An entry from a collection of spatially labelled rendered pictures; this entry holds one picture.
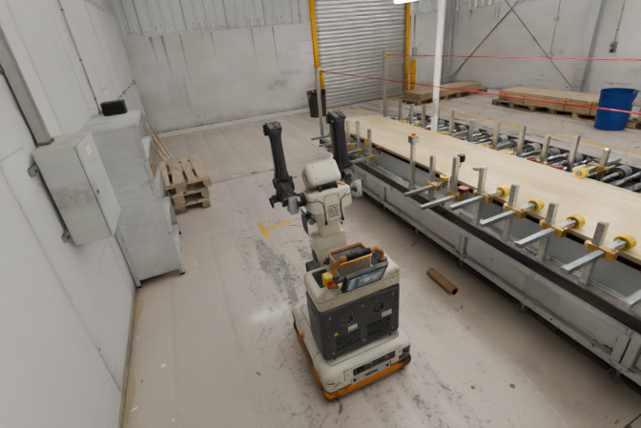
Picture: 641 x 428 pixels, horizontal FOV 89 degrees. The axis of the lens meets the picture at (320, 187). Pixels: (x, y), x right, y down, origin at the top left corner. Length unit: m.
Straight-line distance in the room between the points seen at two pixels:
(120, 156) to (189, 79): 6.44
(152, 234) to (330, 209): 1.99
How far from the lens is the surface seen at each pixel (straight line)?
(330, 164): 2.01
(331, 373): 2.23
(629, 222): 2.74
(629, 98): 8.15
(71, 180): 2.35
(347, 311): 2.02
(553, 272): 2.44
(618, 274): 2.54
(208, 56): 9.49
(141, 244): 3.53
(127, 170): 3.24
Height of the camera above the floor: 2.09
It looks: 25 degrees down
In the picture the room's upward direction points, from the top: 5 degrees counter-clockwise
